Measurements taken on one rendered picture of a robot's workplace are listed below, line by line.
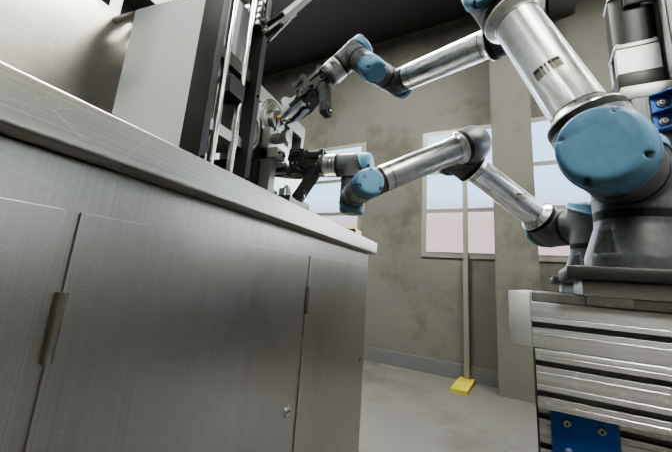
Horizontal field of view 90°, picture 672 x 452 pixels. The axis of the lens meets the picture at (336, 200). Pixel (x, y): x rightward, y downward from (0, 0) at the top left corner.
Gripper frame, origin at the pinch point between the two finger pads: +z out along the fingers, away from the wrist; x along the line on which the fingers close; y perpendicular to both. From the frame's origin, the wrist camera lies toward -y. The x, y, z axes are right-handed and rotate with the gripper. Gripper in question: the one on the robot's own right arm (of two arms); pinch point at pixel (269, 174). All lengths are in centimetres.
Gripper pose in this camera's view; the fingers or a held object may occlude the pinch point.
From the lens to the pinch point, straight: 116.4
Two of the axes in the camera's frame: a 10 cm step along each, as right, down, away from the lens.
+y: 0.7, -9.7, 2.2
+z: -9.4, 0.1, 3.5
